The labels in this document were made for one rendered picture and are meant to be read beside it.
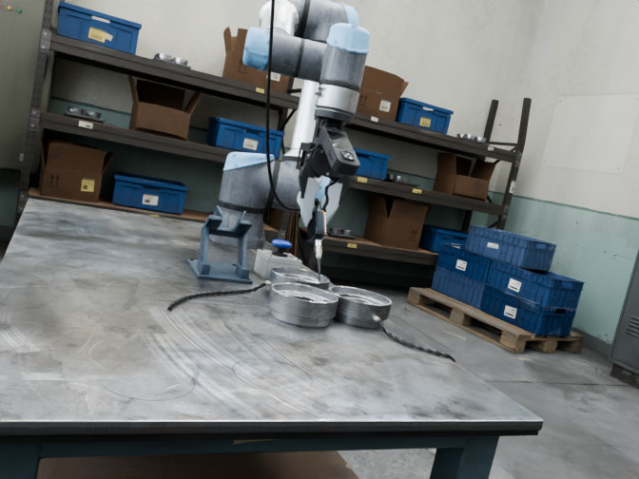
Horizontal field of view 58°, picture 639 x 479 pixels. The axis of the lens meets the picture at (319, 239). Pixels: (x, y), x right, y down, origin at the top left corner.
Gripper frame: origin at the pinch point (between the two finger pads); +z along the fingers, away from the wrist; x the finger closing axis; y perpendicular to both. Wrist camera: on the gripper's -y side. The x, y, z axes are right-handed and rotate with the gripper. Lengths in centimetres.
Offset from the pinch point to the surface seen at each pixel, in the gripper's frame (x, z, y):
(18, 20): 97, -63, 360
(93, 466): 33, 38, -18
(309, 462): -0.7, 38.1, -16.9
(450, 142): -244, -51, 340
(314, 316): 6.9, 11.0, -23.8
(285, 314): 10.4, 11.8, -21.5
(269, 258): 5.9, 8.8, 4.7
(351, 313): -0.6, 10.9, -20.4
